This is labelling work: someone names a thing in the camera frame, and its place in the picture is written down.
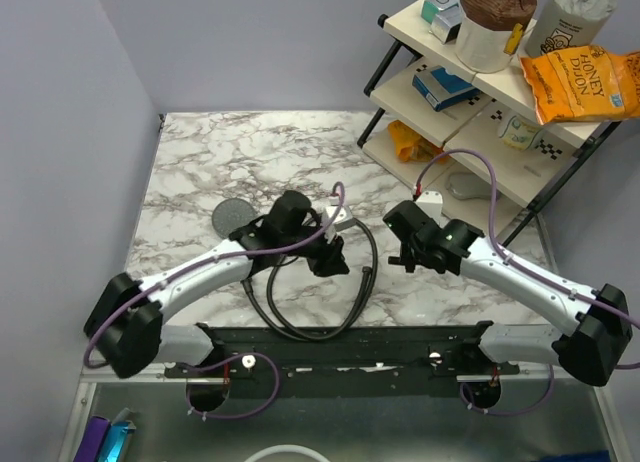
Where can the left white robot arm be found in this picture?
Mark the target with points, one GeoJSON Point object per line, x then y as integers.
{"type": "Point", "coordinates": [129, 327]}

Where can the orange honey dijon bag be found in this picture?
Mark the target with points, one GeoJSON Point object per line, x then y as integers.
{"type": "Point", "coordinates": [580, 84]}

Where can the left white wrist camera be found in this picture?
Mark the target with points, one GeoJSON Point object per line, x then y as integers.
{"type": "Point", "coordinates": [341, 216]}

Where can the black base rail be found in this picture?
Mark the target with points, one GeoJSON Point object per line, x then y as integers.
{"type": "Point", "coordinates": [361, 362]}

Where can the grey cylindrical canister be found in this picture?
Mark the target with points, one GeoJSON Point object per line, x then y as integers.
{"type": "Point", "coordinates": [568, 23]}

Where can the white round rim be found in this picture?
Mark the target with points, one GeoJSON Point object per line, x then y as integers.
{"type": "Point", "coordinates": [287, 449]}

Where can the cream three-tier shelf rack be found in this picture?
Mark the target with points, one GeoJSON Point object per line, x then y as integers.
{"type": "Point", "coordinates": [526, 180]}

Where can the black T-shaped fitting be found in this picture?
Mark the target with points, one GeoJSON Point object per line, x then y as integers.
{"type": "Point", "coordinates": [397, 261]}

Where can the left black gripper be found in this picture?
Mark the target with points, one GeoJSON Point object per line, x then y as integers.
{"type": "Point", "coordinates": [329, 260]}

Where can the grey shower head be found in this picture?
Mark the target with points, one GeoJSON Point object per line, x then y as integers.
{"type": "Point", "coordinates": [231, 214]}

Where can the teal small box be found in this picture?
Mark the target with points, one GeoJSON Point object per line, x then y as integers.
{"type": "Point", "coordinates": [432, 8]}

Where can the orange snack bag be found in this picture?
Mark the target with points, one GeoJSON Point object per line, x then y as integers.
{"type": "Point", "coordinates": [409, 145]}

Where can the silver small box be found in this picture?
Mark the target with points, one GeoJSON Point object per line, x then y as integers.
{"type": "Point", "coordinates": [446, 24]}

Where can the yellow clip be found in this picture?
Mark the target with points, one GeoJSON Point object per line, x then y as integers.
{"type": "Point", "coordinates": [514, 39]}

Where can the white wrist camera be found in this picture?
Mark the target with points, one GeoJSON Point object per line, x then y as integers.
{"type": "Point", "coordinates": [341, 216]}
{"type": "Point", "coordinates": [431, 203]}

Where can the white cup brown lid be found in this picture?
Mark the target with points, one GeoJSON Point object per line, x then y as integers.
{"type": "Point", "coordinates": [485, 28]}

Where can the blue box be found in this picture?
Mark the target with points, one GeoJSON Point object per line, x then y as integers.
{"type": "Point", "coordinates": [442, 89]}

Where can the purple box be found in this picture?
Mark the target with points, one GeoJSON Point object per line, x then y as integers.
{"type": "Point", "coordinates": [93, 438]}

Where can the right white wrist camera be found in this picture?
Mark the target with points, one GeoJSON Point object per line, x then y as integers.
{"type": "Point", "coordinates": [431, 203]}

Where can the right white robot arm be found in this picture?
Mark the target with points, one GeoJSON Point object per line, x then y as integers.
{"type": "Point", "coordinates": [586, 330]}

